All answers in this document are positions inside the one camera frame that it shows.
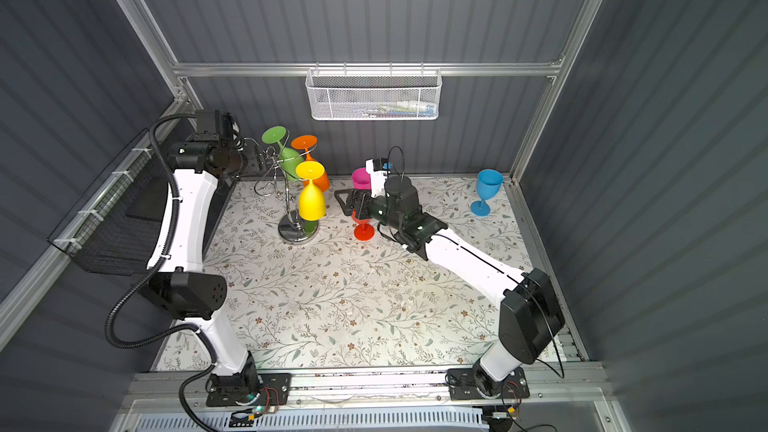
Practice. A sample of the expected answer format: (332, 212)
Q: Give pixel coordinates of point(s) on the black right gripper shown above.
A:
(366, 198)

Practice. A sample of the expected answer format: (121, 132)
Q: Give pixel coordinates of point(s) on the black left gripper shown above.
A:
(255, 158)

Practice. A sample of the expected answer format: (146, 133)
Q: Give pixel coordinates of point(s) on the pink wine glass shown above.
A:
(361, 179)

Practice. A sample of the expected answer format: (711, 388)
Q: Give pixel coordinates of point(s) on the yellow wine glass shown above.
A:
(311, 201)

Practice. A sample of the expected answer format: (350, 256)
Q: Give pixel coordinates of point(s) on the red wine glass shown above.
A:
(363, 231)

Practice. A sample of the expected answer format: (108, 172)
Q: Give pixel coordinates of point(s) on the orange wine glass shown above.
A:
(306, 144)

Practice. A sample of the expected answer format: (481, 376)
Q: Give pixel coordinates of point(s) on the blue wine glass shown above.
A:
(489, 182)

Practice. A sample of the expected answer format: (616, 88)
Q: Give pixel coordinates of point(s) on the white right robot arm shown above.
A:
(530, 315)

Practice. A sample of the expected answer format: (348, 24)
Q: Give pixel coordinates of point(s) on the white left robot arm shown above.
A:
(181, 287)

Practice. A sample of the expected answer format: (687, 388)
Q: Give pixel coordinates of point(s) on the green wine glass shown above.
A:
(288, 158)

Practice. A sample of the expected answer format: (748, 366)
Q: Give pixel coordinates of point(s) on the chrome wine glass rack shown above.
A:
(291, 228)

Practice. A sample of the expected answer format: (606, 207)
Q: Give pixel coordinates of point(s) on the white vented panel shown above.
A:
(441, 418)

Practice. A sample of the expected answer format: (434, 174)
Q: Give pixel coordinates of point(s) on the white wire mesh basket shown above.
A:
(386, 95)

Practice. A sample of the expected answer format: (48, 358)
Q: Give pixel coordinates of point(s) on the black wire basket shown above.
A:
(114, 227)

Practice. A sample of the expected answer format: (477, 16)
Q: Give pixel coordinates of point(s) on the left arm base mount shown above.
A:
(248, 388)

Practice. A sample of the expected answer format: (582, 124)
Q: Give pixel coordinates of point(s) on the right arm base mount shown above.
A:
(475, 384)

